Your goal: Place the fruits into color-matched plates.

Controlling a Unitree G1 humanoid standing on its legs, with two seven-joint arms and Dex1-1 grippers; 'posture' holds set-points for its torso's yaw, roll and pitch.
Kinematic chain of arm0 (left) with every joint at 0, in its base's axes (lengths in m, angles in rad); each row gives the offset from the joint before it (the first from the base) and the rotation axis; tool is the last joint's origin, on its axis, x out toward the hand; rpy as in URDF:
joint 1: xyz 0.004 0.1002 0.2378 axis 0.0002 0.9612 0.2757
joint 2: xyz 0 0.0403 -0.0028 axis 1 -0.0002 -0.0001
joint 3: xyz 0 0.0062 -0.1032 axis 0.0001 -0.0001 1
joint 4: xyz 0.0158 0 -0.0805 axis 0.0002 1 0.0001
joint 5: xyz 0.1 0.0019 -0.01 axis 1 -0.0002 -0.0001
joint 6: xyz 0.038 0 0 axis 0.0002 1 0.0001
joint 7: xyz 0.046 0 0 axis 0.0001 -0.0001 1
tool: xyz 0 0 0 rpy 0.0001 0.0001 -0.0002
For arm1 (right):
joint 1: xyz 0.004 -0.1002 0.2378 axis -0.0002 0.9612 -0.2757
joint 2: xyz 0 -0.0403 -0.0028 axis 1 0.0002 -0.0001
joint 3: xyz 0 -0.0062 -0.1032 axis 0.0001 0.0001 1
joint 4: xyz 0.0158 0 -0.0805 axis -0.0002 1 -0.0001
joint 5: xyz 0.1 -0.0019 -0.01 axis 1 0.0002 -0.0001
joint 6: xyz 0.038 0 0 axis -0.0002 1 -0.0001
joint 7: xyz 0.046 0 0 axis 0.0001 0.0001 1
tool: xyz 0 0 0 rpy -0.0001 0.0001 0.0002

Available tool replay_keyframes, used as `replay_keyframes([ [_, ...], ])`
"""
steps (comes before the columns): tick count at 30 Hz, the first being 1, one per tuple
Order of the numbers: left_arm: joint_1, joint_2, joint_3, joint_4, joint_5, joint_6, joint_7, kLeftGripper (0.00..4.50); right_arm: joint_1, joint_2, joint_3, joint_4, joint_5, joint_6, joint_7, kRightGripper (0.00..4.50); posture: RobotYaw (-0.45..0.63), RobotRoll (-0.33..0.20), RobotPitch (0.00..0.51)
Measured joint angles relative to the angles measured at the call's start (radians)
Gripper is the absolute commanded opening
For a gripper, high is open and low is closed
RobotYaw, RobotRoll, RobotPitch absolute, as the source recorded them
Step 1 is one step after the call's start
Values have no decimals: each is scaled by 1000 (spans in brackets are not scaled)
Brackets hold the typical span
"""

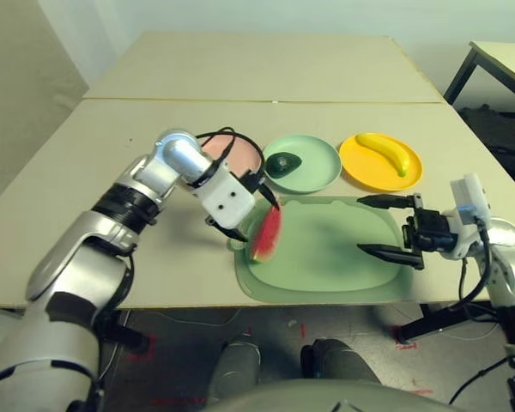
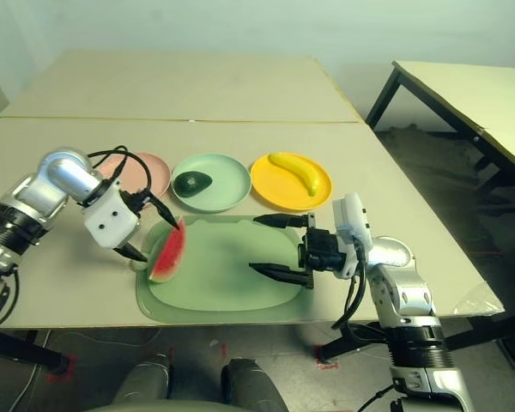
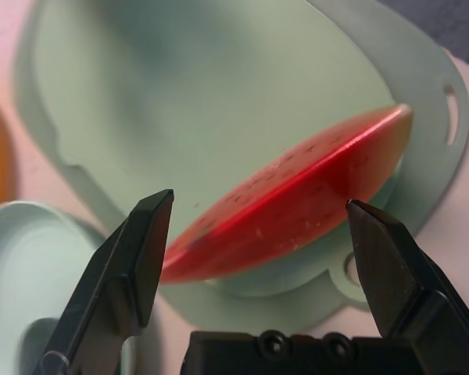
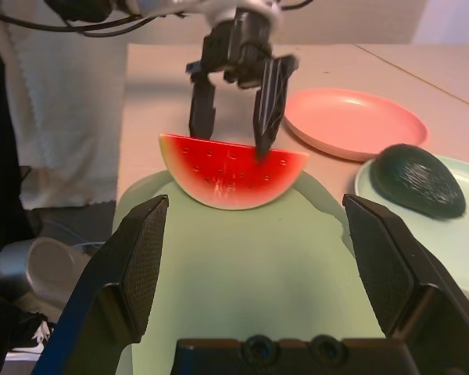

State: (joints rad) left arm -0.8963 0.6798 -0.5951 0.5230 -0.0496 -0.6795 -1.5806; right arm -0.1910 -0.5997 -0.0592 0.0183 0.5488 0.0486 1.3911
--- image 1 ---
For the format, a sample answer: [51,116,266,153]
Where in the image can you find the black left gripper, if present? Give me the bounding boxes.
[204,182,281,244]

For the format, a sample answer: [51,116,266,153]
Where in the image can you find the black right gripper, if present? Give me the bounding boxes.
[357,193,456,270]

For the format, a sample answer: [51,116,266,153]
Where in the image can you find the red watermelon slice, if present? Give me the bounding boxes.
[248,207,283,264]

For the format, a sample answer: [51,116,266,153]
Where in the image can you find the dark green toy avocado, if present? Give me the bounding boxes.
[265,151,302,179]

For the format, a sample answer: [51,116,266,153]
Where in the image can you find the yellow toy banana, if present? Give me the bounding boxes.
[354,133,412,178]

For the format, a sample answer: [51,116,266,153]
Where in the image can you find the yellow round plate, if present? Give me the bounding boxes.
[338,132,425,192]

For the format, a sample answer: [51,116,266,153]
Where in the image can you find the pink round plate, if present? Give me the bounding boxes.
[199,136,265,178]

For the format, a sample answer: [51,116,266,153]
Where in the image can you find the green silicone cutting mat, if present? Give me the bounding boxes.
[227,195,413,305]

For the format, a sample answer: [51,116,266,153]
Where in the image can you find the mint green round plate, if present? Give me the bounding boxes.
[263,134,342,195]

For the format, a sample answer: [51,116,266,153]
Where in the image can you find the black table base leg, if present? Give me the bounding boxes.
[98,311,151,351]
[394,300,499,344]

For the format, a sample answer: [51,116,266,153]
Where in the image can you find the grey robot right leg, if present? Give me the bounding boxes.
[300,337,379,385]

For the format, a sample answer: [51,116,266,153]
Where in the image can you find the grey robot leg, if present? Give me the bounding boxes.
[300,337,379,385]
[209,330,263,400]

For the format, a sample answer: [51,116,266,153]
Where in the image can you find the grey robot left leg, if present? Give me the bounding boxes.
[209,330,263,400]

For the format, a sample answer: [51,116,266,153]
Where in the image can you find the grey robot torso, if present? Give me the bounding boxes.
[205,377,456,412]

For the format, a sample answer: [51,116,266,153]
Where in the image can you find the beige side table black legs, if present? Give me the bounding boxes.
[444,40,515,108]

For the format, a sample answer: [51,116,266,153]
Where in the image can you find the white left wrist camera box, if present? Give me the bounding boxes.
[191,169,257,230]

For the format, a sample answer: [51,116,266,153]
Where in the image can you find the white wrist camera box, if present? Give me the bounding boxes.
[449,173,494,224]
[191,169,257,230]

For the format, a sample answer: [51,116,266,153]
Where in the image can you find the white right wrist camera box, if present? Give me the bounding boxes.
[449,173,494,224]

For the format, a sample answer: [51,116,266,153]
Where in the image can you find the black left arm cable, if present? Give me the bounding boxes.
[195,126,267,192]

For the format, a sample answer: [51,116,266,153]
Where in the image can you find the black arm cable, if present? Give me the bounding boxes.
[195,126,267,192]
[448,216,515,407]

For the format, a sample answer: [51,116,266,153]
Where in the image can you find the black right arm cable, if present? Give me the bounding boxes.
[448,216,515,407]

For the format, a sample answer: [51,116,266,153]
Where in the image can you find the thin white floor cable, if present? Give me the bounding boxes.
[154,306,245,330]

